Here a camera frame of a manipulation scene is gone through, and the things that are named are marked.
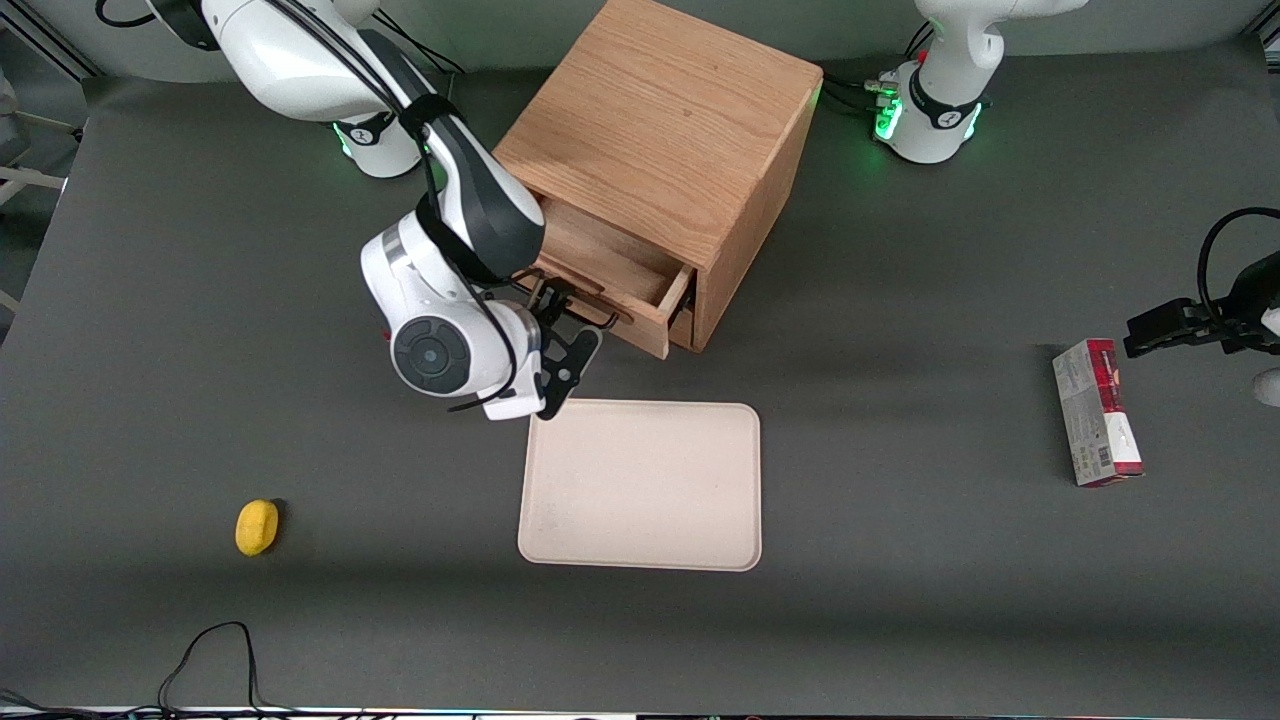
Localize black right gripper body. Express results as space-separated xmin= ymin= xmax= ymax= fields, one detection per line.
xmin=534 ymin=298 xmax=604 ymax=421

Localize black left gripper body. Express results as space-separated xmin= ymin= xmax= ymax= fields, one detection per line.
xmin=1213 ymin=250 xmax=1280 ymax=357

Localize wooden drawer cabinet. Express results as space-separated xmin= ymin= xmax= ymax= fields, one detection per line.
xmin=492 ymin=0 xmax=825 ymax=354

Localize red and white carton box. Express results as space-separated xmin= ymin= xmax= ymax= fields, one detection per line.
xmin=1051 ymin=338 xmax=1147 ymax=489

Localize beige plastic tray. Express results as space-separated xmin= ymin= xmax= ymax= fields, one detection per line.
xmin=516 ymin=397 xmax=763 ymax=573

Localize yellow lemon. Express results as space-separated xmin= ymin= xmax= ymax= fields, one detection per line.
xmin=234 ymin=498 xmax=281 ymax=558

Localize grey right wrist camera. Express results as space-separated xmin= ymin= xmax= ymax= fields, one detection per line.
xmin=478 ymin=300 xmax=547 ymax=422

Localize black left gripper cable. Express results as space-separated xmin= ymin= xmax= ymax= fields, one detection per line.
xmin=1198 ymin=206 xmax=1280 ymax=323

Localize black right arm base cables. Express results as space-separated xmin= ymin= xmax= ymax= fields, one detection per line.
xmin=376 ymin=18 xmax=469 ymax=77

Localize black arm base cables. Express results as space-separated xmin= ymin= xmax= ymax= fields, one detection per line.
xmin=376 ymin=18 xmax=469 ymax=77
xmin=820 ymin=24 xmax=933 ymax=119

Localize black left arm base cables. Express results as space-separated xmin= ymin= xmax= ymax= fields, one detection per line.
xmin=820 ymin=24 xmax=933 ymax=119

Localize black looped cable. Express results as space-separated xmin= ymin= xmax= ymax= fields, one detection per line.
xmin=0 ymin=621 xmax=361 ymax=720

